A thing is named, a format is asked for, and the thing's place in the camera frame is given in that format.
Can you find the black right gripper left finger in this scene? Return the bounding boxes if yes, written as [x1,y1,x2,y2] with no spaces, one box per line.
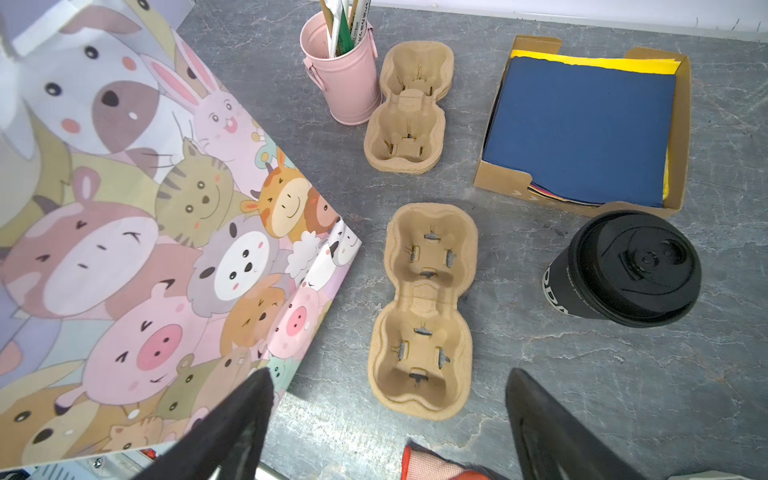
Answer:
[136,368,274,479]

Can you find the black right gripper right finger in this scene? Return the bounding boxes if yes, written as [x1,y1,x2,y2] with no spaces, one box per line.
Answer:
[505,368,642,479]

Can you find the black paper coffee cup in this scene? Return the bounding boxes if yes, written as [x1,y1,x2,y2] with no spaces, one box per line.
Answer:
[542,247,609,320]

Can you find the single pulp cup carrier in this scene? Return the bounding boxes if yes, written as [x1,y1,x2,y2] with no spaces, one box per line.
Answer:
[367,203,478,421]

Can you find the black coffee cup lid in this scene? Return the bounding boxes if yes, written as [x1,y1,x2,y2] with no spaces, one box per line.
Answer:
[568,211,702,328]

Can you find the white cartoon gift bag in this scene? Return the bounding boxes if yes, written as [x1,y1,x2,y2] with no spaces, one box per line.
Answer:
[1,1,361,471]

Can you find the cardboard napkin tray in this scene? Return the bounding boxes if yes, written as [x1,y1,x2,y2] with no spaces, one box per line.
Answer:
[474,35,692,218]

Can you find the blue napkin stack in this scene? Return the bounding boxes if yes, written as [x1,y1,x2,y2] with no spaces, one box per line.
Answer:
[482,50,677,208]

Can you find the stacked pulp cup carriers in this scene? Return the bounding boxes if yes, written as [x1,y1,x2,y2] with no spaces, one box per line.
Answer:
[364,41,455,175]

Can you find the pink metal straw bucket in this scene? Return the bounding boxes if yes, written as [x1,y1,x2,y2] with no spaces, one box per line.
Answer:
[300,13,382,126]

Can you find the wrapped straws bundle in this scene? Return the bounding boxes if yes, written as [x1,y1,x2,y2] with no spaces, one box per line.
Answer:
[319,0,371,58]

